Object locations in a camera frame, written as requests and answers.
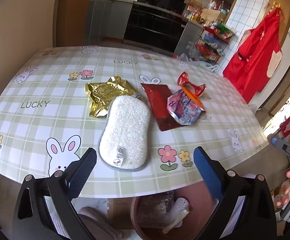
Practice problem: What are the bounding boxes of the white sponge pad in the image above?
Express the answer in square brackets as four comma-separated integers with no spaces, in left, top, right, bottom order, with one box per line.
[98,95,151,172]

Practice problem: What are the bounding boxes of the orange snack wrapper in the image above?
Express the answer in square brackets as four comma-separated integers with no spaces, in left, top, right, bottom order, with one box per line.
[180,86,205,111]

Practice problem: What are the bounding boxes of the gold foil wrapper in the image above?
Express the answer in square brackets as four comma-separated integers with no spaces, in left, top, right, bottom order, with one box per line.
[85,76,139,118]

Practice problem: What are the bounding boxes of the dark red snack wrapper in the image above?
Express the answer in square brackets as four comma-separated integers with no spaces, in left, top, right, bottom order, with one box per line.
[142,83,181,131]

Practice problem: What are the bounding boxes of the clear plastic bag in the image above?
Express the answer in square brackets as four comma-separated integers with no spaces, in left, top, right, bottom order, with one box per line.
[136,191,174,229]

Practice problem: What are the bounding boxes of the brown plastic trash bin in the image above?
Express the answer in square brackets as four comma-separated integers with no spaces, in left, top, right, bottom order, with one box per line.
[130,181,213,239]

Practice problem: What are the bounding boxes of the grey kitchen base cabinets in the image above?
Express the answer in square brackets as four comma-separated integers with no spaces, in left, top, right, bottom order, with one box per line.
[84,0,134,45]

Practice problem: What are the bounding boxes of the grey striped chair cushion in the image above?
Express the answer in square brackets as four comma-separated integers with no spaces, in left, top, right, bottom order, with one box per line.
[51,206,123,239]

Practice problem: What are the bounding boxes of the white foam net sleeve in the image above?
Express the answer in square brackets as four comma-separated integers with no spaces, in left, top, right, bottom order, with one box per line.
[162,197,189,234]

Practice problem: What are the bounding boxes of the pink blue printed wrapper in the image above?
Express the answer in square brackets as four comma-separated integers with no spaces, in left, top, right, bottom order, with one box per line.
[167,89,202,126]

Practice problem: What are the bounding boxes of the green plaid bunny tablecloth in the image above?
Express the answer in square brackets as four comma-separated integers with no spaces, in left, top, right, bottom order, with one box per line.
[0,47,267,198]

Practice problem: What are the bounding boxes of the red hanging apron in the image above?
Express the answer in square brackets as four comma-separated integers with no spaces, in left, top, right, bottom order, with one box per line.
[223,8,283,103]

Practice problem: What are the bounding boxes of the white plastic bag on floor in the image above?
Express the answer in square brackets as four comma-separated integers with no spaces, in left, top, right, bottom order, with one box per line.
[194,61,220,73]

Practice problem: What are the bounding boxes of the crumpled red wrapper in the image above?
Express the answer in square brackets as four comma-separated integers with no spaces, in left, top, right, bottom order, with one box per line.
[177,72,206,98]

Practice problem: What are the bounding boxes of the black oven stove unit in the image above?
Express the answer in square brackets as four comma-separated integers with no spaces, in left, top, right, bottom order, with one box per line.
[123,0,189,54]

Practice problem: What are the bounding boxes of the beige refrigerator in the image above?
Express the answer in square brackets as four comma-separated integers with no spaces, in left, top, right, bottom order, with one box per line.
[0,0,55,94]

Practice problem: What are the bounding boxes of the black wire storage rack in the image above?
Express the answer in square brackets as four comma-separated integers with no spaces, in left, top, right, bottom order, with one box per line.
[190,21,236,64]

